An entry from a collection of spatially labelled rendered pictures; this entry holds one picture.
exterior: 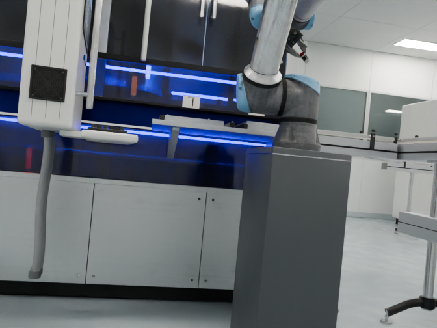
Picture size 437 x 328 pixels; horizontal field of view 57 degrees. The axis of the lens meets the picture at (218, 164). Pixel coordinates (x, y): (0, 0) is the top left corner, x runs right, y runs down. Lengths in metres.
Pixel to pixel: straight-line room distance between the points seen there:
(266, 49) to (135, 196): 1.13
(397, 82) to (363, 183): 1.89
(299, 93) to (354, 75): 6.38
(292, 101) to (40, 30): 0.89
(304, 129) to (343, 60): 6.36
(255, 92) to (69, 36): 0.70
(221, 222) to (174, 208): 0.25
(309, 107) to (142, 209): 1.08
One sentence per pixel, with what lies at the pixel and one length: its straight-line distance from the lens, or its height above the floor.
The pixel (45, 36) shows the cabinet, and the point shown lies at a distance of 1.57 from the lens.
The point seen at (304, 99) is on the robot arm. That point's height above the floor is 0.94.
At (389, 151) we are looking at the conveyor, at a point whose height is 0.89.
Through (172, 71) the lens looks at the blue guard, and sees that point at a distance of 2.07.
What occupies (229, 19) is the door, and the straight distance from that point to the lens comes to 2.18.
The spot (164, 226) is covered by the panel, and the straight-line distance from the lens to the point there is 2.05.
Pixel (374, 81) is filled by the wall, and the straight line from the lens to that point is 7.79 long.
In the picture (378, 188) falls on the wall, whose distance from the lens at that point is 7.74.
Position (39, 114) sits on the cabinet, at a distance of 1.53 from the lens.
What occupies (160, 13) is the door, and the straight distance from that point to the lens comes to 2.15.
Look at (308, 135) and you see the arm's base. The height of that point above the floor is 0.84.
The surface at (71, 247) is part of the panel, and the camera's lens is 2.10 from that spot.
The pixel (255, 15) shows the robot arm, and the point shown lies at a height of 1.22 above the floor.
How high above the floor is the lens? 0.73
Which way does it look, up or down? level
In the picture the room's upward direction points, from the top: 5 degrees clockwise
